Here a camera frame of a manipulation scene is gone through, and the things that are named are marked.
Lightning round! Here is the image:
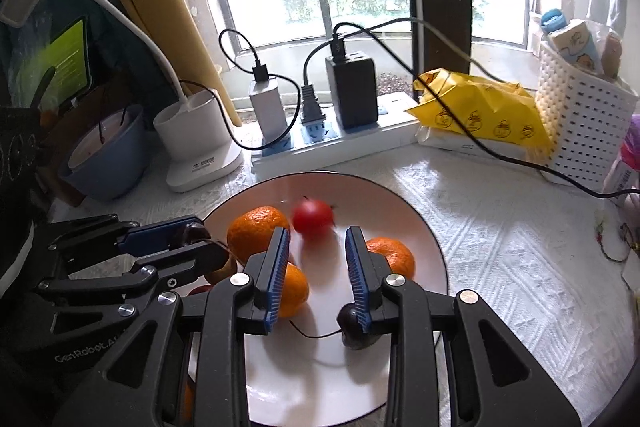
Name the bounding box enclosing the black plug with cord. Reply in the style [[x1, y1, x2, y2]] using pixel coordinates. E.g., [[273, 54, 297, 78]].
[[299, 41, 335, 125]]

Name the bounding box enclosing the yellow wipes packet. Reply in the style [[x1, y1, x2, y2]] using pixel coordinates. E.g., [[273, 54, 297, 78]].
[[405, 68, 556, 158]]

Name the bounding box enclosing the white perforated basket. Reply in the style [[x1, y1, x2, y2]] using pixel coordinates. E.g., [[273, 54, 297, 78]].
[[536, 39, 640, 188]]

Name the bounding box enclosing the brown bottle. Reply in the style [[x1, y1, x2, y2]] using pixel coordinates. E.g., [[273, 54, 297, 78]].
[[600, 34, 623, 80]]

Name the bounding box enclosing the white charger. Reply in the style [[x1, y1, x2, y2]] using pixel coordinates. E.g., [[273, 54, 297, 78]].
[[248, 77, 290, 142]]

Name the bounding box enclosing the pink bowl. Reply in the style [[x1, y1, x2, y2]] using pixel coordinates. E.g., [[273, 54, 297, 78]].
[[67, 112, 133, 170]]

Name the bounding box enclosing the blue white carton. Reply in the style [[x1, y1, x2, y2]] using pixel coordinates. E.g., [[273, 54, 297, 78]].
[[541, 8, 601, 72]]

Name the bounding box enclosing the small pink box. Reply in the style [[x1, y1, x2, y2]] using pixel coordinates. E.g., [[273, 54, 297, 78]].
[[602, 142, 640, 208]]

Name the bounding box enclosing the tablet with green screen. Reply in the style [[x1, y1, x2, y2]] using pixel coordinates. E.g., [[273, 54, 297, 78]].
[[47, 18, 93, 100]]

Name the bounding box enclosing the white power strip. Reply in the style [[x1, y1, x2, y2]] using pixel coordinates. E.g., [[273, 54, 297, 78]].
[[250, 92, 423, 182]]

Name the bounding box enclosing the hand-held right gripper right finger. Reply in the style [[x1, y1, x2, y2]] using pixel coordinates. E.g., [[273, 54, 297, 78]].
[[345, 226, 583, 427]]

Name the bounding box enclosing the brown wooden box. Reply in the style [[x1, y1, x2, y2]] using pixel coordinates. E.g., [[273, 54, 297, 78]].
[[35, 72, 133, 208]]

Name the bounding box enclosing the blue bowl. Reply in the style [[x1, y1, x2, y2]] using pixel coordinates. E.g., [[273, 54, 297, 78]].
[[59, 104, 151, 202]]

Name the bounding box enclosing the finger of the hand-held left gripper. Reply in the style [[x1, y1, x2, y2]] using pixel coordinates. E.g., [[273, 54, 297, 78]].
[[47, 214, 206, 258], [39, 239, 232, 306]]

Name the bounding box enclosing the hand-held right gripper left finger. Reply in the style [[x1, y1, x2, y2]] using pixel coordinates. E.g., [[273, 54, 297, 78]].
[[50, 227, 292, 427]]

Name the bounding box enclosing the white round plate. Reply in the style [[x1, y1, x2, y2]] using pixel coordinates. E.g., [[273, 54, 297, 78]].
[[187, 171, 449, 427]]

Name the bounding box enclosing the black charger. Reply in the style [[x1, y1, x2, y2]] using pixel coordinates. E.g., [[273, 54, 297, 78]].
[[325, 51, 379, 130]]

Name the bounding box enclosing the dark teal curtain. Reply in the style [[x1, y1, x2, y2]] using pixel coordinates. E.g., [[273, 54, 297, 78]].
[[0, 0, 176, 118]]

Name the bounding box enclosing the white textured tablecloth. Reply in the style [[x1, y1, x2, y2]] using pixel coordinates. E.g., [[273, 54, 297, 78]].
[[50, 147, 636, 427]]

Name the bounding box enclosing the colourful beaded string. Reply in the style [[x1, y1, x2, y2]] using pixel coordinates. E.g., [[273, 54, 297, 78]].
[[595, 207, 640, 263]]

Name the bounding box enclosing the black cable on white charger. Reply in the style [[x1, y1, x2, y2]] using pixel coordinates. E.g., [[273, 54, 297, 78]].
[[180, 28, 301, 151]]

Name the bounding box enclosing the white desk lamp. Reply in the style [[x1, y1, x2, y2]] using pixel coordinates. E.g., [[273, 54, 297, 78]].
[[0, 0, 245, 194]]

